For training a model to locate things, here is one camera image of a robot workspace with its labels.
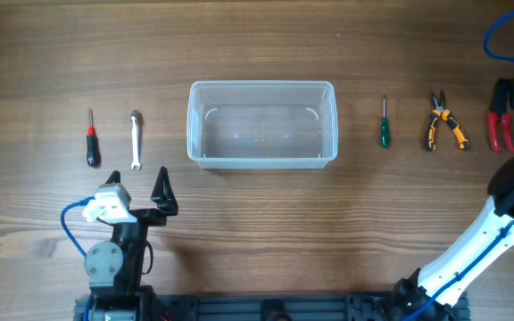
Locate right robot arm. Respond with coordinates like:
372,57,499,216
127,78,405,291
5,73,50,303
388,157,514,320

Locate clear plastic container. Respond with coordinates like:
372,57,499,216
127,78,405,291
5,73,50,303
187,80,339,169

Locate orange black needle-nose pliers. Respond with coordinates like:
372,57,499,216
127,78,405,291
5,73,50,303
424,90,470,152

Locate red handle snips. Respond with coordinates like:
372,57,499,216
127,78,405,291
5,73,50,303
487,103,514,152

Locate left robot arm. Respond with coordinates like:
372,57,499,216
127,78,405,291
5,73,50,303
82,167,178,320

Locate black red-collar screwdriver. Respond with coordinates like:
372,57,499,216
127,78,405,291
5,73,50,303
87,109,101,168

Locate green handle screwdriver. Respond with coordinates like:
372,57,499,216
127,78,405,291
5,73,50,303
380,96,390,148

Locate blue camera cable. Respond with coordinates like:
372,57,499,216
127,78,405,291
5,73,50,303
483,3,514,63
60,195,95,259

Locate blue right camera cable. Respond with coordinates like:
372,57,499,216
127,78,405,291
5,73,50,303
483,3,514,63

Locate silver combination wrench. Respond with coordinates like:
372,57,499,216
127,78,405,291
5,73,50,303
130,110,142,170

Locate blue left camera cable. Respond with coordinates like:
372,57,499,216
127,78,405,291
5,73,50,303
60,195,95,259

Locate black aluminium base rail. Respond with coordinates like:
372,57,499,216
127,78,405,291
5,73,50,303
73,291,470,321

